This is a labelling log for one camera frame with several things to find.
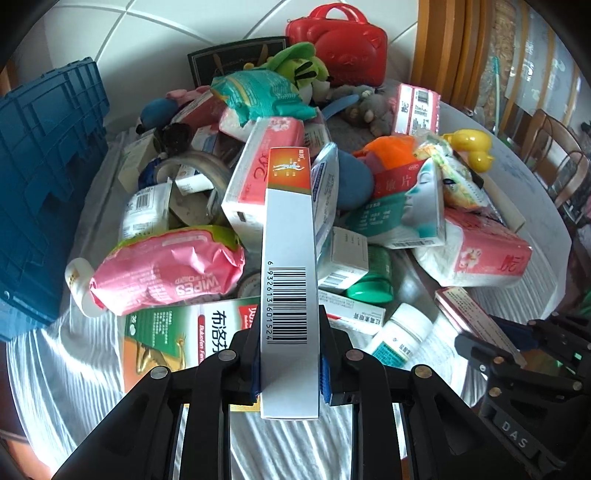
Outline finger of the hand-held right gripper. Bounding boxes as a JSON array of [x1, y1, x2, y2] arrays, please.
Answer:
[[488, 311, 591, 370], [454, 331, 529, 374]]

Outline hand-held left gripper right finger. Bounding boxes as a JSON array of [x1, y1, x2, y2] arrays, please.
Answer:
[[316, 305, 539, 480]]

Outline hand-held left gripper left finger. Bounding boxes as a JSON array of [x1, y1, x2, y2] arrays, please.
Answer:
[[51, 316, 264, 480]]

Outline white medicine box orange end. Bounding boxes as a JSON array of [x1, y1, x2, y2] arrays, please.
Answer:
[[260, 147, 321, 421]]

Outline blue plastic crate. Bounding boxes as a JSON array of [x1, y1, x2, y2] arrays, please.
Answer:
[[0, 58, 110, 342]]

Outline flat pink medicine box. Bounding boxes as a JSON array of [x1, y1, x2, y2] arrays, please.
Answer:
[[434, 286, 518, 352]]

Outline green orange medicine box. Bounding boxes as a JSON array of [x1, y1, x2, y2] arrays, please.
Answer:
[[122, 295, 264, 411]]

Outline small white red medicine box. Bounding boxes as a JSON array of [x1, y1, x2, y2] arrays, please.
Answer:
[[318, 291, 386, 328]]

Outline white pill bottle teal label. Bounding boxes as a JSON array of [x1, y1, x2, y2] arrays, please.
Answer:
[[365, 302, 435, 365]]

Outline large pink flower tissue pack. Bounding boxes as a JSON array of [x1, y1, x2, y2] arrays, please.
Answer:
[[411, 208, 533, 289]]

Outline pink wet wipes pack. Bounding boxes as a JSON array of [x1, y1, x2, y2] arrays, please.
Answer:
[[88, 224, 247, 317]]

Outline green round jar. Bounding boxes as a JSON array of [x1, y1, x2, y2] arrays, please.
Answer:
[[344, 244, 395, 304]]

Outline teal white medicine box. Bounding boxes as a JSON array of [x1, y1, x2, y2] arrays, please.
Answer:
[[344, 157, 448, 250]]

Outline yellow floral tissue packet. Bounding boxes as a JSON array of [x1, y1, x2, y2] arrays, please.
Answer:
[[413, 141, 490, 210]]

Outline white tissue pack red flowers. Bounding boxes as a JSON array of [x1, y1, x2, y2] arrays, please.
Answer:
[[222, 117, 305, 241]]

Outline white barcode label box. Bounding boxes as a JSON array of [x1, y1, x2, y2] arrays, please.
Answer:
[[119, 178, 174, 241]]

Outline white pill bottle yellow label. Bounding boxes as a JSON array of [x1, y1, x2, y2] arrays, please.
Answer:
[[65, 257, 109, 318]]

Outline wooden chair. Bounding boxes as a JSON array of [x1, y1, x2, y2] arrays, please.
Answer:
[[531, 108, 591, 222]]

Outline white striped tablecloth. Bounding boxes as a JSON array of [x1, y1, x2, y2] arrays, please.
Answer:
[[7, 106, 573, 480]]

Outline yellow toy duck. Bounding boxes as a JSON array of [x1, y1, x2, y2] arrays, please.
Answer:
[[442, 129, 496, 174]]

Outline white blue mask pack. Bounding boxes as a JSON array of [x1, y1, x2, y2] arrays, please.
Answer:
[[310, 142, 340, 259]]

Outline clear packing tape roll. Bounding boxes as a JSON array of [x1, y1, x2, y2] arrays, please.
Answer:
[[154, 150, 232, 222]]

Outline large blue ball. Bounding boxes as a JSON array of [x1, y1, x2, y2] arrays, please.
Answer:
[[335, 150, 375, 210]]

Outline orange plush toy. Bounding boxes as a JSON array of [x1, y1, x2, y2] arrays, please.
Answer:
[[353, 136, 419, 169]]

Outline beige white box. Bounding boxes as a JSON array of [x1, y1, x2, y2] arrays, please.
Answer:
[[117, 134, 160, 190]]

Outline pink white box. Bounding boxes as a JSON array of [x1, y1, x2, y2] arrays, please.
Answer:
[[392, 83, 441, 137]]

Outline small blue ball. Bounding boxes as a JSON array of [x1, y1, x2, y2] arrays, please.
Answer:
[[140, 98, 178, 127]]

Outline grey plush toy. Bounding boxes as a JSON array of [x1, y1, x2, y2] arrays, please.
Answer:
[[339, 88, 393, 137]]

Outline green wipes pack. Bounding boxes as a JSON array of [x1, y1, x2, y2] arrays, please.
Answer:
[[210, 70, 317, 127]]

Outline pink plush toy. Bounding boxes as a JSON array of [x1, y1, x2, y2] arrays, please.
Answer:
[[165, 88, 204, 106]]

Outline frosted glass partition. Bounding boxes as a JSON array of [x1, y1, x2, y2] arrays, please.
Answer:
[[480, 0, 587, 134]]

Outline black box with gold print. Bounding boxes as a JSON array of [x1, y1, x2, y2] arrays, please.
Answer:
[[187, 36, 289, 88]]

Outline green plush toy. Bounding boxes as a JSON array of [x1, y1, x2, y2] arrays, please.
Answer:
[[265, 41, 329, 100]]

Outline red toy suitcase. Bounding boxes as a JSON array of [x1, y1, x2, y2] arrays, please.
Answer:
[[285, 2, 387, 88]]

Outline wooden door frame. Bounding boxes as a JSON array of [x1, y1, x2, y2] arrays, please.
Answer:
[[411, 0, 499, 109]]

